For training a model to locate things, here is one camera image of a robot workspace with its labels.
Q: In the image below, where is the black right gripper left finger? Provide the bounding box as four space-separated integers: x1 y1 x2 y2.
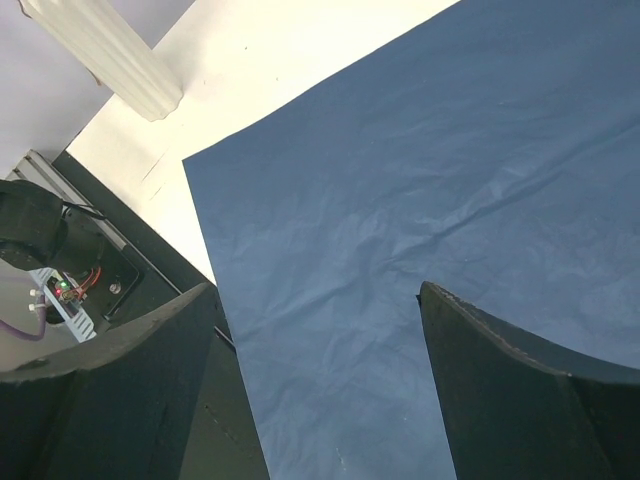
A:
1 284 215 479

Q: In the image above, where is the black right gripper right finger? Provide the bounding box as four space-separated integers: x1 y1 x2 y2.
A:
418 282 639 479

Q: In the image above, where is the blue wrapping paper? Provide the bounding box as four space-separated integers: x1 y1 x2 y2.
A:
185 1 639 479

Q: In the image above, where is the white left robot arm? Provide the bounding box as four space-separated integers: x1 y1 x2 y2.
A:
1 179 106 275

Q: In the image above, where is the white ribbed vase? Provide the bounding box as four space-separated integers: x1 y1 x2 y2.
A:
20 1 183 122

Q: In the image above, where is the left white cable duct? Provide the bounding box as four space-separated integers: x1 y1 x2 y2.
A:
28 268 97 343

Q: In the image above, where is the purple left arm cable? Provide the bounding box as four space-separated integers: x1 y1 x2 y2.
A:
0 309 49 344

